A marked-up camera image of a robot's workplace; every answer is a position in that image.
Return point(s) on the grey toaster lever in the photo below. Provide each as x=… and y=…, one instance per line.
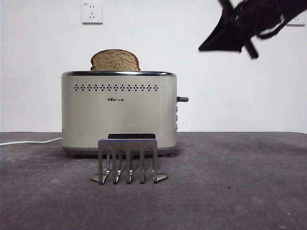
x=183, y=99

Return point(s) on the brown-crusted bread slice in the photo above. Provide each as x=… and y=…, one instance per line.
x=115, y=61

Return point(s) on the white wall socket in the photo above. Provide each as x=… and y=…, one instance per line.
x=298, y=22
x=92, y=13

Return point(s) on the cream two-slot toaster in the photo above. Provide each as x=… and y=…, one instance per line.
x=120, y=119

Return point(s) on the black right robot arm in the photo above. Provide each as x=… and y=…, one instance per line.
x=263, y=12

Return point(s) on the silver metal toast rack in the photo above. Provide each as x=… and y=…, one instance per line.
x=127, y=143

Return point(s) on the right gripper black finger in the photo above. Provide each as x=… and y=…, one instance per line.
x=225, y=38

